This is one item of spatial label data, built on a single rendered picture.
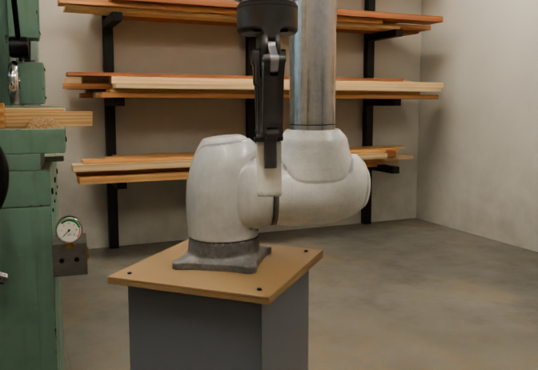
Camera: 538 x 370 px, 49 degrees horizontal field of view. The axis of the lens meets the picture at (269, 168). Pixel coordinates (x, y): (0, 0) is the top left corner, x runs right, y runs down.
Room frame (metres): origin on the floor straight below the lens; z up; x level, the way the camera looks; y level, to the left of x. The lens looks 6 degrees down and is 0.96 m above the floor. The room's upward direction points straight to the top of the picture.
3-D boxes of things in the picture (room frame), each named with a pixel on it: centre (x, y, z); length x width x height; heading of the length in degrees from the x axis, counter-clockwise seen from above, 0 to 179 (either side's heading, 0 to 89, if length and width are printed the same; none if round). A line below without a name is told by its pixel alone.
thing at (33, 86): (1.74, 0.71, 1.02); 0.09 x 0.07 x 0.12; 108
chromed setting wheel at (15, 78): (1.68, 0.72, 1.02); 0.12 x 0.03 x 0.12; 18
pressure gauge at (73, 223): (1.40, 0.48, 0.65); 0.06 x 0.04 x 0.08; 108
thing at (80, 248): (1.46, 0.50, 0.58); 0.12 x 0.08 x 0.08; 18
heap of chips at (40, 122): (1.50, 0.57, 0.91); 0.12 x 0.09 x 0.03; 18
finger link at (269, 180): (0.73, 0.00, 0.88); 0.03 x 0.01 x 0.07; 97
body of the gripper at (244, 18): (0.73, 0.00, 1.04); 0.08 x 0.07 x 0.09; 7
